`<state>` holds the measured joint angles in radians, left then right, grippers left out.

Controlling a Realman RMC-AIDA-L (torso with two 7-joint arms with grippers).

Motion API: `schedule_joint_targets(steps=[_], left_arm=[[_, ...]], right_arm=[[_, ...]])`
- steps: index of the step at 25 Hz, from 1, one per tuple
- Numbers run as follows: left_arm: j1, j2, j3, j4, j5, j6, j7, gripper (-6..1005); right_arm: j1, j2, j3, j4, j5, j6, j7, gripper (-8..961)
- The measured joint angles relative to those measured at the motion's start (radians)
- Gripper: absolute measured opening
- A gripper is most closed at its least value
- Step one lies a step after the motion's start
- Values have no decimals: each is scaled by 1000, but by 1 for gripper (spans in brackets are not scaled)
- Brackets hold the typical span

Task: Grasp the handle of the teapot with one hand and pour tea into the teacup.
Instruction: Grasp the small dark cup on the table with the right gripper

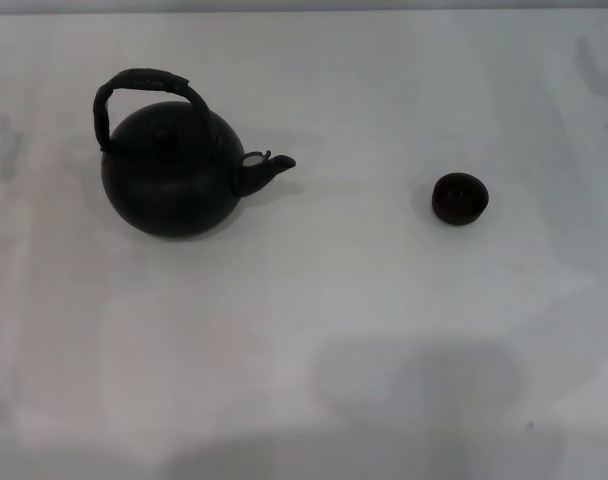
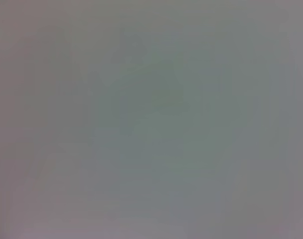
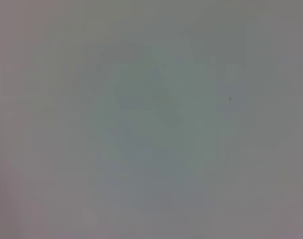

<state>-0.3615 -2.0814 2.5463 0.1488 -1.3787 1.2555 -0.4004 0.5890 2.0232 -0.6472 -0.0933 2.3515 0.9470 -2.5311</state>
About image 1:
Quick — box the small dark brown teacup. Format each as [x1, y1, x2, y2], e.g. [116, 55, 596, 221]
[431, 172, 490, 227]

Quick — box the black round teapot with handle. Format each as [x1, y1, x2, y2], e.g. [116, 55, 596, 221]
[92, 68, 297, 242]

